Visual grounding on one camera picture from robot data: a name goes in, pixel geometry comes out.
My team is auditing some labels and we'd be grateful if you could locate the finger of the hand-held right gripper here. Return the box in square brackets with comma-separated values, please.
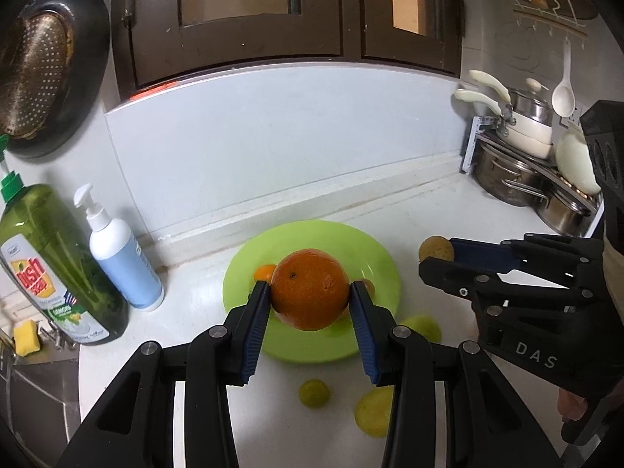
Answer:
[418, 258, 604, 319]
[447, 234, 606, 280]

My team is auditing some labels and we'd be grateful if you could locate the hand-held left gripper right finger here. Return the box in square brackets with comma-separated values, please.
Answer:
[348, 280, 565, 468]

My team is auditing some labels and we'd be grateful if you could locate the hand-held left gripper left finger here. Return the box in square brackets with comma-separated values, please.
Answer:
[56, 280, 273, 468]

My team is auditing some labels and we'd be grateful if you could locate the green plate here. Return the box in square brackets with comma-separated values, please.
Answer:
[223, 220, 401, 364]

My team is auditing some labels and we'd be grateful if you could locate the large orange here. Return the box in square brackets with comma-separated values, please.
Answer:
[269, 249, 353, 331]

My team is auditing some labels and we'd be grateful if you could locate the person's right hand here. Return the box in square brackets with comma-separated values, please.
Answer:
[557, 388, 589, 423]

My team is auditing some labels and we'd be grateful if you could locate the green apple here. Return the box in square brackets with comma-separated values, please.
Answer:
[404, 315, 443, 343]

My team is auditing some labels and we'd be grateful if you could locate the large yellow-green pear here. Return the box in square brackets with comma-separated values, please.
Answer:
[354, 386, 394, 436]

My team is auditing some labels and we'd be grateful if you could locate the small green tomato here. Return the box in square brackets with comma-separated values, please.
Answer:
[298, 379, 331, 408]

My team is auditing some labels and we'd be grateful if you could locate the large steel pot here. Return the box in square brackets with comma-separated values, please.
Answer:
[472, 140, 550, 209]

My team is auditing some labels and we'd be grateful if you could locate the small steel pot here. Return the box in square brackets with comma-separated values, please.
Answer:
[533, 189, 599, 237]

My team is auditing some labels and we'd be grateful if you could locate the metal pot rack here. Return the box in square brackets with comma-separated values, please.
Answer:
[460, 113, 606, 236]

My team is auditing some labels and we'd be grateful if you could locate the white ceramic jug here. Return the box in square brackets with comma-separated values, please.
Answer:
[555, 123, 602, 196]

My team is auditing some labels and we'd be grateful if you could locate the white pump bottle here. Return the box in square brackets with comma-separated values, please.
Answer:
[73, 183, 165, 312]

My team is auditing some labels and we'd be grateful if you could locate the steel pot with lid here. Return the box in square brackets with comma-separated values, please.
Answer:
[507, 77, 555, 126]

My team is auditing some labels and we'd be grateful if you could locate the white rice spoon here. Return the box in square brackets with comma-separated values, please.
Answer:
[550, 38, 577, 119]

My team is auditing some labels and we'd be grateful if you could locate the green dish soap bottle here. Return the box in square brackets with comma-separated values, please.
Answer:
[0, 170, 130, 347]

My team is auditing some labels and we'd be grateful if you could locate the yellow sponge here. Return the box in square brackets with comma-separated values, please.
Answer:
[12, 319, 40, 357]

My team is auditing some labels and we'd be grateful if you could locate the stainless steel sink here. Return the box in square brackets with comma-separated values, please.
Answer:
[0, 351, 82, 452]

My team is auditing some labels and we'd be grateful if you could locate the black frying pan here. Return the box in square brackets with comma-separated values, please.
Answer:
[0, 0, 111, 160]

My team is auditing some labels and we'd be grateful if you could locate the brass perforated strainer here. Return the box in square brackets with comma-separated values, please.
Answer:
[0, 14, 75, 138]

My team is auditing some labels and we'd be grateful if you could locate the cream saucepan with handle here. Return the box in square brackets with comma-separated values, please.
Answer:
[454, 88, 557, 160]
[468, 69, 555, 138]

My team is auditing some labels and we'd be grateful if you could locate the dark brown window frame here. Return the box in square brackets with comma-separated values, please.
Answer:
[109, 0, 465, 104]

